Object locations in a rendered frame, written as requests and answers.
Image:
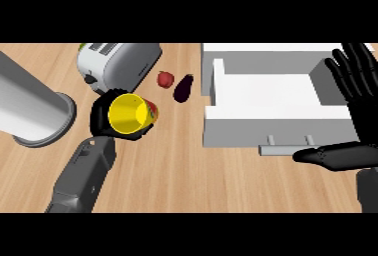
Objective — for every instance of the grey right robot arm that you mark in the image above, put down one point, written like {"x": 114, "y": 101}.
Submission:
{"x": 368, "y": 190}

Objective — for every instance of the grey cylindrical appliance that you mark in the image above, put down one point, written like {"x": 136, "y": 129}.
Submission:
{"x": 31, "y": 103}

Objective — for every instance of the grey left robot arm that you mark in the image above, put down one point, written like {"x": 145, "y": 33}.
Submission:
{"x": 83, "y": 175}

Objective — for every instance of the white cabinet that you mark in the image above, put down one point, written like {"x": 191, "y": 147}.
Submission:
{"x": 266, "y": 56}

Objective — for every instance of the yellow cup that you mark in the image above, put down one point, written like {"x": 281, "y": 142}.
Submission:
{"x": 132, "y": 113}

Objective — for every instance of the red bell pepper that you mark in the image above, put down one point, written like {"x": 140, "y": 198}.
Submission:
{"x": 165, "y": 79}

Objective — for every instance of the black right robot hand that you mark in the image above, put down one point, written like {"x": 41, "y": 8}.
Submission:
{"x": 354, "y": 100}

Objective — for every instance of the white open drawer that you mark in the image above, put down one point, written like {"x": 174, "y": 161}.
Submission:
{"x": 270, "y": 110}

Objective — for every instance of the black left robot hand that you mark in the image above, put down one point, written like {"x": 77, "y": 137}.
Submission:
{"x": 100, "y": 115}

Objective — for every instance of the silver toaster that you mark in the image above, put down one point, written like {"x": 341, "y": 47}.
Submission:
{"x": 118, "y": 65}

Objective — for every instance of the dark purple eggplant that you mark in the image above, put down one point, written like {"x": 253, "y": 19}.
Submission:
{"x": 183, "y": 88}

